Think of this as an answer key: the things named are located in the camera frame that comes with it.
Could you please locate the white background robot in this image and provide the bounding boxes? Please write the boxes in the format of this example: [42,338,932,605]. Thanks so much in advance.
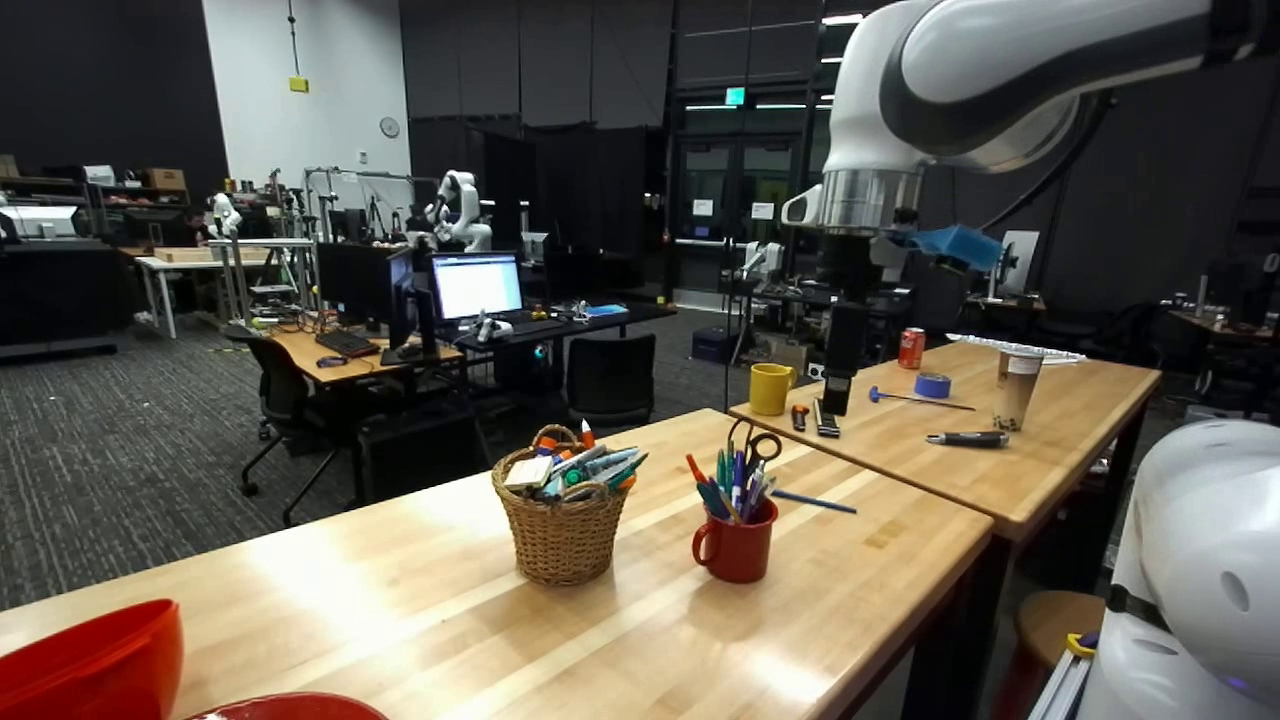
[427,170,496,255]

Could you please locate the small white box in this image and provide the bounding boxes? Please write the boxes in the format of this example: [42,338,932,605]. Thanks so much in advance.
[503,456,557,491]

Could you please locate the black remote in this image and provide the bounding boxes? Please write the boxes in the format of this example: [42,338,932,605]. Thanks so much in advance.
[927,423,1010,454]

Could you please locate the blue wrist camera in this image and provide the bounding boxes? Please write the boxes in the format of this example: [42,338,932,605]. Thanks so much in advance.
[892,221,1007,280]

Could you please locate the blue pen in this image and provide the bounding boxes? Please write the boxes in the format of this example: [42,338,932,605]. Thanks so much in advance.
[767,486,861,522]

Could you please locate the purple marker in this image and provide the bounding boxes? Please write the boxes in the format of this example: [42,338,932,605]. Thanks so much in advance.
[730,456,767,524]

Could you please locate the black handled scissors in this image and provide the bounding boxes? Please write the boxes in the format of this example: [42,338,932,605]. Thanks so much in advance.
[723,415,788,480]

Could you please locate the orange pen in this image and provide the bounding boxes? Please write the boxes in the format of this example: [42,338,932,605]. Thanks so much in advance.
[684,454,719,513]

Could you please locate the blue brush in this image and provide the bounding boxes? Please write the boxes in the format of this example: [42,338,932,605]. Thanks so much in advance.
[869,384,976,415]

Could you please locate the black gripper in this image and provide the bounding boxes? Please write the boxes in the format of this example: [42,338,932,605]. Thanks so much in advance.
[811,233,896,420]

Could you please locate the black keyboard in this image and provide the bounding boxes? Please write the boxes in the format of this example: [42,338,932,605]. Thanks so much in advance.
[314,327,384,361]

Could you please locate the wooden office desk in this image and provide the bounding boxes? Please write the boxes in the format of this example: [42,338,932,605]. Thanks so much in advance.
[273,315,470,391]

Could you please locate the red plate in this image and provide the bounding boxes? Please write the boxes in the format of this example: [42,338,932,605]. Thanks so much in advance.
[195,690,391,720]

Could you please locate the black office chair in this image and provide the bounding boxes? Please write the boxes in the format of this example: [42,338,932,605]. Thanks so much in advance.
[216,323,360,534]

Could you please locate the lit computer monitor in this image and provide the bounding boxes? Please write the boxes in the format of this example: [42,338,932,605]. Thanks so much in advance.
[427,252,529,327]

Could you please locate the red bowl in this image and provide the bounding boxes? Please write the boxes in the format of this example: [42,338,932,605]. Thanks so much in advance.
[0,595,189,720]

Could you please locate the wooden stool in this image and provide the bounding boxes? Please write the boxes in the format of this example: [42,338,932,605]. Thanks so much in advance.
[1015,588,1110,673]

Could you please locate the red mug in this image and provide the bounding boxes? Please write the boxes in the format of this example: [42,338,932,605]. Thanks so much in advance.
[686,495,782,588]

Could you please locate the black computer monitor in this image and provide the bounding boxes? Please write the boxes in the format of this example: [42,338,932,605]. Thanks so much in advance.
[314,240,421,338]

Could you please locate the black mesh chair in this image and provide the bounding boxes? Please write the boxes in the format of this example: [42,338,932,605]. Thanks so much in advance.
[564,331,658,431]

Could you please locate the yellow mug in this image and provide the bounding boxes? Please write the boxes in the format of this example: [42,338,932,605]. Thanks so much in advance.
[745,361,794,420]

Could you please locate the metal tumbler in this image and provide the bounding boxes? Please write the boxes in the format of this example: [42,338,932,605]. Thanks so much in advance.
[997,348,1049,438]

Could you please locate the green marker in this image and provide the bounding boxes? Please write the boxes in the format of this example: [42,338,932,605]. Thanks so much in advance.
[713,449,739,522]

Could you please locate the teal marker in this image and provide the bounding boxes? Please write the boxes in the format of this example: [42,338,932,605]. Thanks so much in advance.
[557,449,653,491]

